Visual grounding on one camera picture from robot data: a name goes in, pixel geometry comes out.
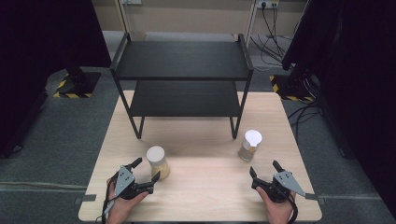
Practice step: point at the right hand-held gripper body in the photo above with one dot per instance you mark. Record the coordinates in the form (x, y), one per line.
(286, 183)

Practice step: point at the glass jar of yellow granules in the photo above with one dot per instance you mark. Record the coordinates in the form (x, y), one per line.
(158, 163)

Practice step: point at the black two-tier shelf rack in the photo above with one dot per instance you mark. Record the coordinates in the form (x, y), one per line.
(183, 60)

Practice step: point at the wall power socket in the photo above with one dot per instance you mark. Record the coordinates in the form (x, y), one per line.
(267, 3)

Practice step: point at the black curtain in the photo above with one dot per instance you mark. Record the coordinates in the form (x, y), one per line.
(37, 62)
(351, 77)

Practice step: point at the grey tape strip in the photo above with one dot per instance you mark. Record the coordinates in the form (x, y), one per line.
(314, 197)
(85, 198)

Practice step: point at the person's left hand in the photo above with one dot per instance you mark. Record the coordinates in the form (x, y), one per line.
(121, 210)

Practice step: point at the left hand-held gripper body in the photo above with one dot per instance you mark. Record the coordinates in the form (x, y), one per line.
(126, 183)

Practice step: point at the glass jar of brown powder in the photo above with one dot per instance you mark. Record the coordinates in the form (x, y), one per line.
(250, 143)

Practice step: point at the stand base with striped tape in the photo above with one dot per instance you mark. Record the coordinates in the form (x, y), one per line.
(291, 88)
(77, 84)

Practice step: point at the person's right hand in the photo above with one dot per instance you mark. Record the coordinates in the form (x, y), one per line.
(280, 213)

